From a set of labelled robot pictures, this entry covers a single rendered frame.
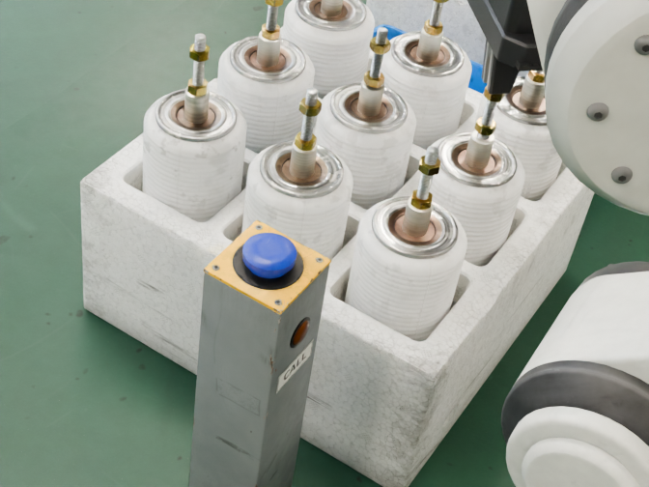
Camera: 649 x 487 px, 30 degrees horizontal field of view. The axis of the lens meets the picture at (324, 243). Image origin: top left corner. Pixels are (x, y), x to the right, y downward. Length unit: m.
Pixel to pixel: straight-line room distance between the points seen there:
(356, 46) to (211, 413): 0.45
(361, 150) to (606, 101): 0.87
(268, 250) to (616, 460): 0.29
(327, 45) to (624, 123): 0.99
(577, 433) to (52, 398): 0.59
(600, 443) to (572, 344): 0.07
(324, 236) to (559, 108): 0.81
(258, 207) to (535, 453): 0.38
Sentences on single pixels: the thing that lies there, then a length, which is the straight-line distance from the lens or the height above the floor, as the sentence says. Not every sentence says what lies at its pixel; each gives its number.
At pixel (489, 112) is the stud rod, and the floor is 0.31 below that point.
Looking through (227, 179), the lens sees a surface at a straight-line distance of 1.14.
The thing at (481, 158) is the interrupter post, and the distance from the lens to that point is 1.12.
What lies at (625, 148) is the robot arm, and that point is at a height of 0.78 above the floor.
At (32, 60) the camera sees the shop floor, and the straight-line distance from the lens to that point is 1.63.
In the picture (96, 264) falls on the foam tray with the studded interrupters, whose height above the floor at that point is 0.08.
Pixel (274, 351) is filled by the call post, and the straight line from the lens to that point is 0.91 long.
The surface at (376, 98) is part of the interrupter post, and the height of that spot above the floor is 0.27.
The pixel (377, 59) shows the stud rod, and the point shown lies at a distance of 1.13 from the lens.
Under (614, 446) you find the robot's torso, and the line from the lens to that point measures 0.79.
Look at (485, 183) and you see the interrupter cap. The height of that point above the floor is 0.25.
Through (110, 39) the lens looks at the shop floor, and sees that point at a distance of 1.67.
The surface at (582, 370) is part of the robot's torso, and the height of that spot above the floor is 0.38.
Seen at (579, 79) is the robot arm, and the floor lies 0.80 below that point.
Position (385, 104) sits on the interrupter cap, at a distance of 1.18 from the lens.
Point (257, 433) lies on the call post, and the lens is 0.99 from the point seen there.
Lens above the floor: 0.96
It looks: 44 degrees down
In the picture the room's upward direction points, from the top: 9 degrees clockwise
